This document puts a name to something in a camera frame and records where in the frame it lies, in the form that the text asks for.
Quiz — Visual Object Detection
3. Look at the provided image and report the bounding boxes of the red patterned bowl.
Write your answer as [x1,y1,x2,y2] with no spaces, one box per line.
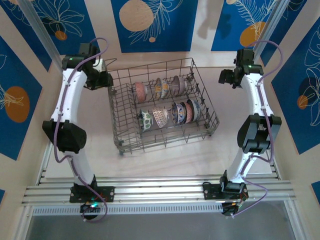
[184,101,195,124]

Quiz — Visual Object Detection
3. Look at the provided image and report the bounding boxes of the blue yellow floral bowl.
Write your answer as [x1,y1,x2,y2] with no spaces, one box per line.
[170,101,187,125]

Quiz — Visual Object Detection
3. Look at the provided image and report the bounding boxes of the grey wire dish rack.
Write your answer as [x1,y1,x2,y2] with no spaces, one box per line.
[104,57,221,156]

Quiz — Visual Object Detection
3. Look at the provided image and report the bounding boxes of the small black control board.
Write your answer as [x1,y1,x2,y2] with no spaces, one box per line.
[221,201,245,217]
[79,201,105,214]

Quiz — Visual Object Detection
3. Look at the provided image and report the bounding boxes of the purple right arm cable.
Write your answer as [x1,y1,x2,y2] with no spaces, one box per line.
[224,40,283,220]

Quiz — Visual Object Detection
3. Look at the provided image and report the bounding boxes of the aluminium frame post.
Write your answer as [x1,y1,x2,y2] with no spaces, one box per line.
[249,0,290,60]
[17,0,71,78]

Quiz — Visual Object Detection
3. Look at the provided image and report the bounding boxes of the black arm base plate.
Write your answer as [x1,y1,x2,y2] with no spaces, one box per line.
[69,186,116,203]
[202,183,248,201]

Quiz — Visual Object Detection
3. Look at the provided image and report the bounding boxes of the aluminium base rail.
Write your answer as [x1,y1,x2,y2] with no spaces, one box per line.
[21,175,298,205]

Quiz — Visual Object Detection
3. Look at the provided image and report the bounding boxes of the white slotted cable duct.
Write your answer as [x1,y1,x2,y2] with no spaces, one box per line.
[31,203,224,216]

